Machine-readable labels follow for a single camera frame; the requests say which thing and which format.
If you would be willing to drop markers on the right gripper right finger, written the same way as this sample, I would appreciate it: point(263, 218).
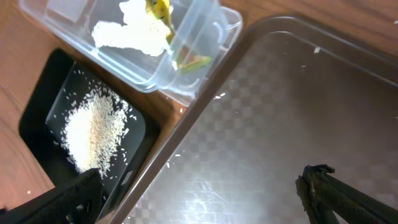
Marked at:
point(324, 198)

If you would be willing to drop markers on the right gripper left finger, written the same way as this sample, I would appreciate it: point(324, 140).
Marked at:
point(77, 201)

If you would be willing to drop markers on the white rice pile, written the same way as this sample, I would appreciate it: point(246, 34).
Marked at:
point(89, 121)

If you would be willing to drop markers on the brown serving tray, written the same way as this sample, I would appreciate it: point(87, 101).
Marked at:
point(291, 93)

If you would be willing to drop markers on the yellow green snack wrapper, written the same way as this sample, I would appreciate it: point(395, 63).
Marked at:
point(186, 59)

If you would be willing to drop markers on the black tray bin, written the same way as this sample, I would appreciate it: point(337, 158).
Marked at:
point(53, 159)

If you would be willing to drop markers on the clear plastic bin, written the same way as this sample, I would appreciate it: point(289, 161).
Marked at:
point(207, 27)

